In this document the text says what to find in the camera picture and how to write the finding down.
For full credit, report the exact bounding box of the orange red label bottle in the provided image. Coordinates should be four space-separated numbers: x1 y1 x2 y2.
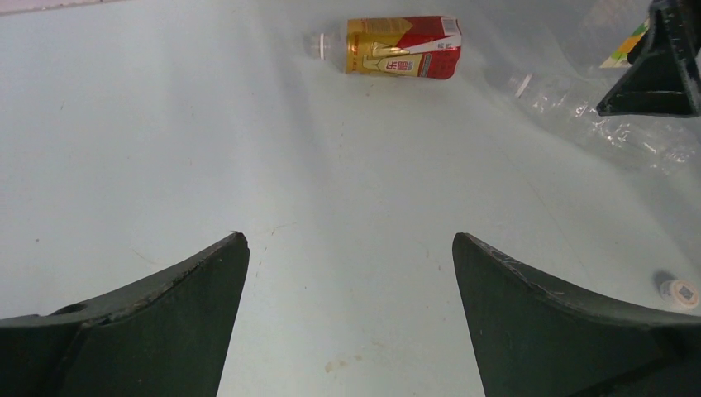
304 15 462 80

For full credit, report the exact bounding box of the white bottle cap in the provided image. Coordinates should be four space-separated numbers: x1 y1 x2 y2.
659 279 700 311

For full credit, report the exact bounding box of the clear bottle yellow label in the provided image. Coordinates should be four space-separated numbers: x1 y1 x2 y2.
599 18 650 69

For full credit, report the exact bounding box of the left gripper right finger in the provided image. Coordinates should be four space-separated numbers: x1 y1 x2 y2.
452 233 700 396

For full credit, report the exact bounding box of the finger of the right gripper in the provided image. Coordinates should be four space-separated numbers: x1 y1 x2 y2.
596 1 700 117

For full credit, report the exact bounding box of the clear plastic bottle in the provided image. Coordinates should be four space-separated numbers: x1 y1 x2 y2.
503 72 700 174

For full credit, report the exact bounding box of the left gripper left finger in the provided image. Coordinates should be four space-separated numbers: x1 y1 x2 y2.
1 232 250 396

